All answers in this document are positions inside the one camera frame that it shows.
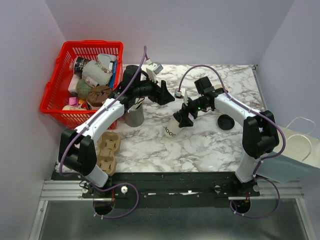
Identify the brown round chocolate cake box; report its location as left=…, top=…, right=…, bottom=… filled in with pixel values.
left=86, top=85, right=113, bottom=110

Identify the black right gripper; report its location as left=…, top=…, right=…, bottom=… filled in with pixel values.
left=178, top=94, right=209, bottom=128

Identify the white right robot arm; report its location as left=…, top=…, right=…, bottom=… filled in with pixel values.
left=164, top=77, right=279, bottom=196

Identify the white plastic pouch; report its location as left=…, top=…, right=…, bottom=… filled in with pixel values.
left=82, top=60, right=113, bottom=86

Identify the brown cardboard cup carrier stack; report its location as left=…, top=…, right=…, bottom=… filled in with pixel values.
left=97, top=131, right=121, bottom=176

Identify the dark printed can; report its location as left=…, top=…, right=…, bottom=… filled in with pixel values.
left=73, top=56, right=90, bottom=76

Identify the grey metal straw holder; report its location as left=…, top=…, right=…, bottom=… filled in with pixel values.
left=123, top=103, right=145, bottom=128

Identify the black cup lid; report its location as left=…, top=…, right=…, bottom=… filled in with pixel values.
left=173, top=111, right=182, bottom=123

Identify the red plastic shopping basket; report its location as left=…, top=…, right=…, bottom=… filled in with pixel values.
left=39, top=40, right=124, bottom=129

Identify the stack of white paper cups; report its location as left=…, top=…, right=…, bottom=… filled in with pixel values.
left=213, top=84, right=229, bottom=92

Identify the white paper cup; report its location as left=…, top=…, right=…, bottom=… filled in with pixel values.
left=164, top=116, right=183, bottom=138

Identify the aluminium rail frame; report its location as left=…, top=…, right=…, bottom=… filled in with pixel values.
left=29, top=180, right=317, bottom=240

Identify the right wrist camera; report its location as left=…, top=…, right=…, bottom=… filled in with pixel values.
left=174, top=88, right=189, bottom=106

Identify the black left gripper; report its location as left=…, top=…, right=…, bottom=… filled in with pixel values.
left=133, top=73, right=175, bottom=106

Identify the light blue paper bag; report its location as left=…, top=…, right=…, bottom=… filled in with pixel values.
left=256, top=116, right=320, bottom=183

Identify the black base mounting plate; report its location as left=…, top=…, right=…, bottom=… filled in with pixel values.
left=51, top=172, right=262, bottom=210

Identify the green round sponge ball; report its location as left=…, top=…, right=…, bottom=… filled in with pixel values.
left=76, top=79, right=92, bottom=99

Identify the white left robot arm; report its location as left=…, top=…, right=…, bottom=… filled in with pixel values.
left=58, top=62, right=175, bottom=198

